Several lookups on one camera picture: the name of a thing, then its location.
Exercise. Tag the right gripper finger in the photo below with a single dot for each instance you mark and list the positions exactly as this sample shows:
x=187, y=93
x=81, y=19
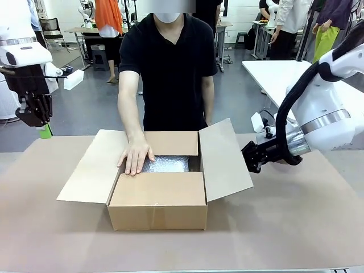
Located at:
x=254, y=149
x=257, y=165

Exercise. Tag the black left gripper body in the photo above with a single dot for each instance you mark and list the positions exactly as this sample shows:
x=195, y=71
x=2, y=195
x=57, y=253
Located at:
x=28, y=84

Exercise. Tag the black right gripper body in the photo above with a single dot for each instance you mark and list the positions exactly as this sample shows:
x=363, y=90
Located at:
x=271, y=153

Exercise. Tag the brown cardboard box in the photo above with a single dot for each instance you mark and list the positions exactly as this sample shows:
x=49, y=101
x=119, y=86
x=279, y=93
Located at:
x=156, y=199

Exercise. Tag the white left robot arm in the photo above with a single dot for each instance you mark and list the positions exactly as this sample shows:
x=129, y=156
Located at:
x=22, y=54

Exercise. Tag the person's right forearm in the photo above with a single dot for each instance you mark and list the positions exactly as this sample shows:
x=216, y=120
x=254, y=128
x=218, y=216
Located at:
x=129, y=108

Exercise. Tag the person's left forearm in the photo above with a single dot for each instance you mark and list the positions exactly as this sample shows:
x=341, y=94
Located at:
x=209, y=105

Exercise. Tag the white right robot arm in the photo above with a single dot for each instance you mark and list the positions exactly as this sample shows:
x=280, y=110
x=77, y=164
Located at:
x=327, y=113

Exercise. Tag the silvery bubble wrap sheet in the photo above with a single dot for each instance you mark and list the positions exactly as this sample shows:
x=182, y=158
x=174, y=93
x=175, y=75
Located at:
x=167, y=163

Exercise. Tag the person's right hand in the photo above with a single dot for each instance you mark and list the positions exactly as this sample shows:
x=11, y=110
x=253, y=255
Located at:
x=136, y=156

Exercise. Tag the white plastic piece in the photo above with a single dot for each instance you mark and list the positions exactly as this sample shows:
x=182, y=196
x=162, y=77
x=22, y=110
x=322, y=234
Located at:
x=257, y=122
x=74, y=81

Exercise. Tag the white cylindrical air purifier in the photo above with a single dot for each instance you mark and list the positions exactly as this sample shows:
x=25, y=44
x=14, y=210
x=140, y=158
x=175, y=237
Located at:
x=5, y=108

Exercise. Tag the black office chair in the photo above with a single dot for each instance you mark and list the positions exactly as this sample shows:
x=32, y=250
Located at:
x=51, y=27

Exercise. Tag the person in blue shirt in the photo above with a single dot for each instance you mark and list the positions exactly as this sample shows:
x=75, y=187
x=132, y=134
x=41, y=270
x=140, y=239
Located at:
x=34, y=20

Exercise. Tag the grey workbench desk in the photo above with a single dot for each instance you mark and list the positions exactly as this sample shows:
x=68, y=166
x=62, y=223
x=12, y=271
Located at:
x=76, y=29

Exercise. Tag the dark grey stool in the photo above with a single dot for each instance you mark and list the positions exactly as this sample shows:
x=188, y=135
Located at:
x=99, y=58

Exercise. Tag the large white table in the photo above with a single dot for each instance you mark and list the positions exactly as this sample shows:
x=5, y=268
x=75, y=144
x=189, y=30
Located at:
x=270, y=74

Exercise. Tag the person in orange top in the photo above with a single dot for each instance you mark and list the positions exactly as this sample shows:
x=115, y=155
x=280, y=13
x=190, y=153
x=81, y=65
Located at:
x=106, y=17

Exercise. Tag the small grey stool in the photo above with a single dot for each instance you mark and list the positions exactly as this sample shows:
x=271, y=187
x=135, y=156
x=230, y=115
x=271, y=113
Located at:
x=241, y=35

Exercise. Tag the person in black t-shirt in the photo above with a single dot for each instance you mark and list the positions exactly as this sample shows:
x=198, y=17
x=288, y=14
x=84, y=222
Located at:
x=170, y=71

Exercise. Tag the person in yellow-green trousers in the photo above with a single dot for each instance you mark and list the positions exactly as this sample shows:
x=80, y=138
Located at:
x=327, y=42

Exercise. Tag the person in white shirt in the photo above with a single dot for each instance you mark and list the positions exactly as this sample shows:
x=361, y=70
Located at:
x=293, y=17

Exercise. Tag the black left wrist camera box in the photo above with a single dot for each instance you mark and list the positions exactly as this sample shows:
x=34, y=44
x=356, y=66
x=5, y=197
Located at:
x=25, y=118

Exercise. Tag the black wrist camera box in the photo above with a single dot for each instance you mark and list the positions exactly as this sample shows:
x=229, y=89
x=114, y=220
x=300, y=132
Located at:
x=25, y=118
x=268, y=129

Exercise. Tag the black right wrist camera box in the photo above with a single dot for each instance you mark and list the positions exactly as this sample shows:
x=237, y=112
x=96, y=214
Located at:
x=268, y=129

